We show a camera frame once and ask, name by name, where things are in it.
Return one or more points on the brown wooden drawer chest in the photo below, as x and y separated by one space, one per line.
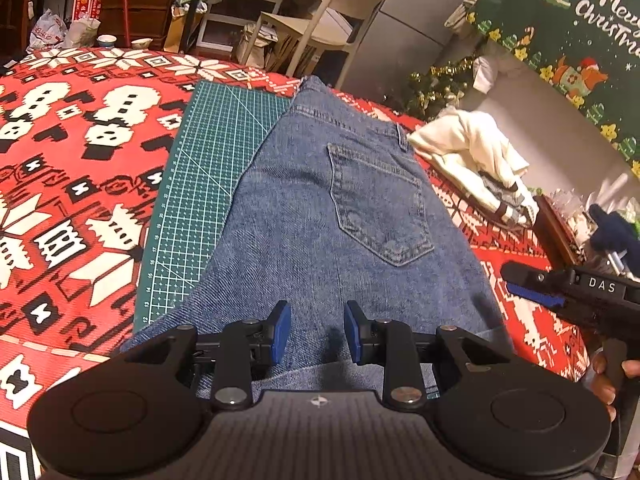
145 10

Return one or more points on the red patterned blanket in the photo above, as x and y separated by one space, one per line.
75 185

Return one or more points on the brown wooden tray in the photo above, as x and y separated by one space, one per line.
552 230

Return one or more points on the plain white plastic bag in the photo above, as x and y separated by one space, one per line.
82 32

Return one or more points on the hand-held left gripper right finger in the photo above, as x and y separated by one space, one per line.
351 332

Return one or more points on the dark blue fabric item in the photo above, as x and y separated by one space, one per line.
612 235

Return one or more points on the dark blue jeans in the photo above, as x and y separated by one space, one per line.
310 240

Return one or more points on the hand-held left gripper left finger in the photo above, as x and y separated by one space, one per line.
282 332

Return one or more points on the blue and white cup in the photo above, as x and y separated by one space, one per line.
106 41

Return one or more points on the beige plastic chair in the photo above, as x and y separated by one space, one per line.
305 25

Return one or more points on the white bowl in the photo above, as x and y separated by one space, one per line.
141 43

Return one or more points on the green Christmas banner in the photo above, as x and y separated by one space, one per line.
565 35

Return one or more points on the green cutting mat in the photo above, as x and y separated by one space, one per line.
215 170

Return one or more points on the white printed plastic bag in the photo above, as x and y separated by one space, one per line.
46 32

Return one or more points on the red cardboard box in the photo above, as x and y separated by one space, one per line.
86 6

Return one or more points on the grey refrigerator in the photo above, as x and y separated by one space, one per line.
400 35

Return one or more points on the gold tinsel garland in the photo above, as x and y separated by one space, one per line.
440 87

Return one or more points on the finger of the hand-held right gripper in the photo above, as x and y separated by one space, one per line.
542 300
530 277

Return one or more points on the red broom stick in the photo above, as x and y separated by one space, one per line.
125 0

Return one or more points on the cream knitted sweater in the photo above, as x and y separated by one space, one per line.
465 140

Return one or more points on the person's right hand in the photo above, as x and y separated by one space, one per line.
599 375

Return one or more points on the brown paper bag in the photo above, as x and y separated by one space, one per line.
176 32

